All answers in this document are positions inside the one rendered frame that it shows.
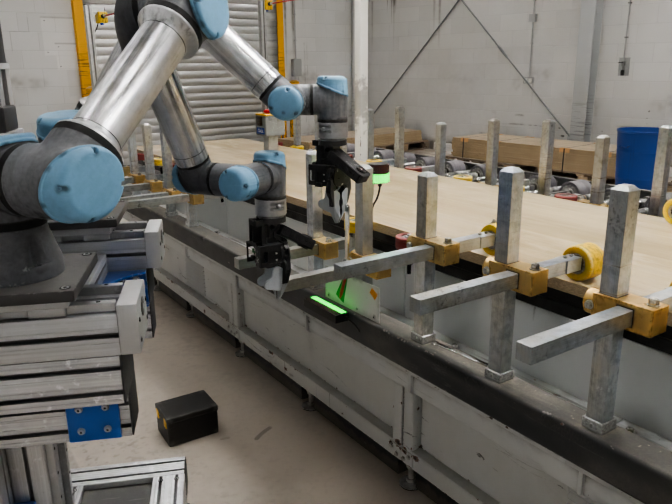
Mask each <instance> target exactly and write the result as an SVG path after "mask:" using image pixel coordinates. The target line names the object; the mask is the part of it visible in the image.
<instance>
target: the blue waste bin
mask: <svg viewBox="0 0 672 504"><path fill-rule="evenodd" d="M658 133H659V128H658V127H621V128H617V149H616V170H615V185H618V184H624V183H625V184H632V185H635V186H636V187H637V188H639V189H645V190H651V189H652V181H653V173H654V165H655V157H656V149H657V141H658Z"/></svg>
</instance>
